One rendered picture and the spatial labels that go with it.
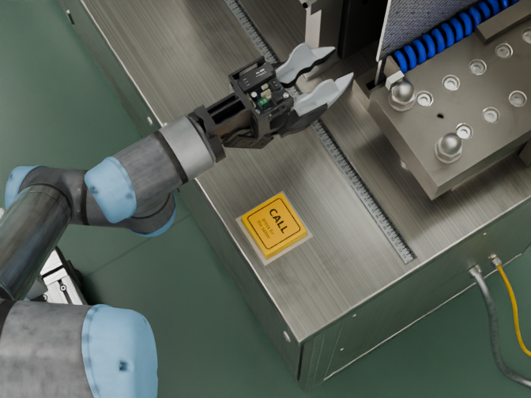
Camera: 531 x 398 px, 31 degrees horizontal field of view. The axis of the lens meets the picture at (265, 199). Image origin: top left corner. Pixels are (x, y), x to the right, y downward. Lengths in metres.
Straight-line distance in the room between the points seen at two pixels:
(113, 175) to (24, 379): 0.34
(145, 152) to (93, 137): 1.28
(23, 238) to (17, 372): 0.26
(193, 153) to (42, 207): 0.20
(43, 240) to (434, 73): 0.57
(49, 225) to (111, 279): 1.15
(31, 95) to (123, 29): 1.02
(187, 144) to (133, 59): 0.36
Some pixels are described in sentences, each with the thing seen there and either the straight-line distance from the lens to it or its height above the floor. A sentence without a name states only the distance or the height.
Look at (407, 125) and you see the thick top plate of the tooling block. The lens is 1.32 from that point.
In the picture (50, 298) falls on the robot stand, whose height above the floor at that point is 0.23.
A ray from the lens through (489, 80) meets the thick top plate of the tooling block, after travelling 1.37.
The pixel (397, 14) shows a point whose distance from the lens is 1.27.
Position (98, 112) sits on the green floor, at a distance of 2.48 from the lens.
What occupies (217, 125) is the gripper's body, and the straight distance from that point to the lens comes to 1.17.
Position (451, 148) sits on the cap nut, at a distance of 1.28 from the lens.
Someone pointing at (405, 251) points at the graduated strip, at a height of 0.90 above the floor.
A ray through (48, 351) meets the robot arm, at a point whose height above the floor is 1.36.
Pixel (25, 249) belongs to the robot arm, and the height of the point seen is 1.19.
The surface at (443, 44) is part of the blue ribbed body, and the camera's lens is 1.37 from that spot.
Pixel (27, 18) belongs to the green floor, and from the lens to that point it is 2.64.
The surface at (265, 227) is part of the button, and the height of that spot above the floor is 0.92.
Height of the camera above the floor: 2.25
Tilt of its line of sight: 72 degrees down
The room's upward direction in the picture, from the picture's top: 3 degrees counter-clockwise
